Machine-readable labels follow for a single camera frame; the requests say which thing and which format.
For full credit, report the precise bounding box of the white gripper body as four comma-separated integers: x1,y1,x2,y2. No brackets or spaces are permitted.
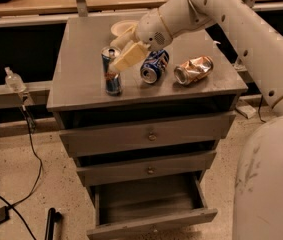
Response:
135,9,173,51

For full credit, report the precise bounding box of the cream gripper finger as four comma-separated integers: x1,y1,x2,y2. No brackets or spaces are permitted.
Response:
110,41,150,73
110,25,138,50

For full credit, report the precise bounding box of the blue silver redbull can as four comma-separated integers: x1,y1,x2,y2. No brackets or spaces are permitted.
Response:
101,46,122,96

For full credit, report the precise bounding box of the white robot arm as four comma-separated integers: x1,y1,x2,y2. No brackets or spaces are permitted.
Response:
110,0,283,240

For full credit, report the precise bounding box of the crushed blue pepsi can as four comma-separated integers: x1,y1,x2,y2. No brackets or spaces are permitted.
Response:
140,49,169,84

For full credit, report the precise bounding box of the crushed orange soda can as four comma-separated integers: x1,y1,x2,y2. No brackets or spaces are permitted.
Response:
174,56,214,86

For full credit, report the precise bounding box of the grey wooden drawer cabinet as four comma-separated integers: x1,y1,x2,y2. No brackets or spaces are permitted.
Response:
46,10,249,240

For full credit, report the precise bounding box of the grey top drawer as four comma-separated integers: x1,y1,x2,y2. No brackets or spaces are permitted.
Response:
60,112,235,157

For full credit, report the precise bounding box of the grey middle drawer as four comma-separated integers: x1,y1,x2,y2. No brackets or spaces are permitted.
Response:
77,150,216,186

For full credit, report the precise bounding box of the grey open bottom drawer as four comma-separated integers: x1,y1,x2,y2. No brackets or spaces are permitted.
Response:
87,173,217,240

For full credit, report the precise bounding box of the white paper bowl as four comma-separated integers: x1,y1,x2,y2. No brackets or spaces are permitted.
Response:
111,20,137,37

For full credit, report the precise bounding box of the black pole stand base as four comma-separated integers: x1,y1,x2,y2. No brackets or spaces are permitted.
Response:
44,208,62,240

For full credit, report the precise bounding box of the black cable on left floor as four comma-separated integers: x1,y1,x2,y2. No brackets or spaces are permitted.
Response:
0,97,44,240

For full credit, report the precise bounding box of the clear bottle on left rail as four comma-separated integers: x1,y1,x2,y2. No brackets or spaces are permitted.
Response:
4,67,26,93

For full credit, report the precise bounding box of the white block under rail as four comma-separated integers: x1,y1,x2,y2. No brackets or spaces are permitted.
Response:
236,99,256,119

